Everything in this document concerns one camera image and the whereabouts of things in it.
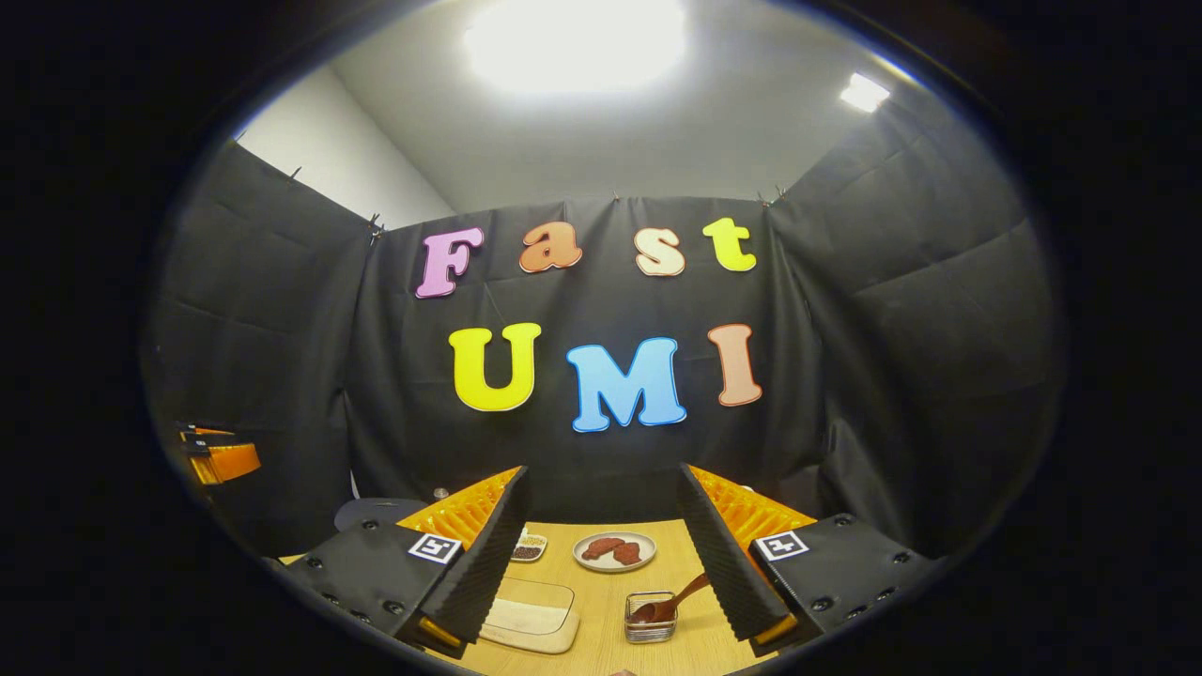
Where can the clear glass tray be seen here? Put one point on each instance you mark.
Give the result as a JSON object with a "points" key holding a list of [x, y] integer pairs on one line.
{"points": [[535, 643]]}

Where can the large ceiling light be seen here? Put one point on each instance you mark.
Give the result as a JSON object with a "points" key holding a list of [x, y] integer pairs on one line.
{"points": [[573, 42]]}

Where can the black silver rice cooker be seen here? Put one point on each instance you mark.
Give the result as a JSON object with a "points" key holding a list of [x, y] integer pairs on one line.
{"points": [[376, 512]]}

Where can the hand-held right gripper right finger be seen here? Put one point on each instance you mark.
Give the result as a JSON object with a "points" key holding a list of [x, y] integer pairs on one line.
{"points": [[728, 573]]}

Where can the white rice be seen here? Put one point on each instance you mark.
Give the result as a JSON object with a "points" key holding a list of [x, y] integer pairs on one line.
{"points": [[526, 615]]}

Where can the brown wooden spoon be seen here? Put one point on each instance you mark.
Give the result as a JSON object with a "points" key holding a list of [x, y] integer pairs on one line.
{"points": [[676, 601]]}

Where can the round white plate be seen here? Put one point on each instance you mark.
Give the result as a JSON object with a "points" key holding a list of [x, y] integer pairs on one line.
{"points": [[615, 568]]}

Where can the red meat piece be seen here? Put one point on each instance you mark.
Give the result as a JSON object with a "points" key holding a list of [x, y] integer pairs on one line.
{"points": [[601, 547], [627, 554]]}

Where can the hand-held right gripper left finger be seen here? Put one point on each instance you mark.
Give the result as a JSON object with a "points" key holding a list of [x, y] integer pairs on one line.
{"points": [[484, 563]]}

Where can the small ceiling light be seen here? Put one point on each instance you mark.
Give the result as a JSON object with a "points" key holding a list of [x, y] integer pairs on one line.
{"points": [[864, 92]]}

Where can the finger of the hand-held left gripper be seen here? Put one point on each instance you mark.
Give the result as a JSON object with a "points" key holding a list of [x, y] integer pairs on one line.
{"points": [[230, 462], [207, 432]]}

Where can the divided white bean dish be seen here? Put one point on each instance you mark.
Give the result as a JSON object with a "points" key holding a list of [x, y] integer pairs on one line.
{"points": [[529, 546]]}

